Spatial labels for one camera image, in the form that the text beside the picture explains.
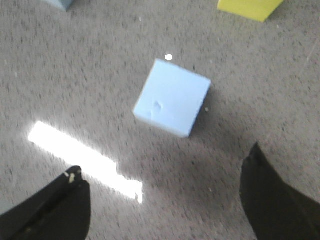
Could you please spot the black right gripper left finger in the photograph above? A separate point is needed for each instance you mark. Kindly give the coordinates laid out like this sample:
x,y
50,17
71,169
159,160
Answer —
x,y
60,211

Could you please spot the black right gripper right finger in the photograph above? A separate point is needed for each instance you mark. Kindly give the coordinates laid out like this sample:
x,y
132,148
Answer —
x,y
274,209

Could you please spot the light blue foam cube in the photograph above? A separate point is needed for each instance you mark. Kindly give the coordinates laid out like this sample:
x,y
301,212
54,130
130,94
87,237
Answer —
x,y
171,98
60,4

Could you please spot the yellow foam cube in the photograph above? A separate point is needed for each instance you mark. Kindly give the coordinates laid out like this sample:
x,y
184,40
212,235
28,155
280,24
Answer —
x,y
257,10

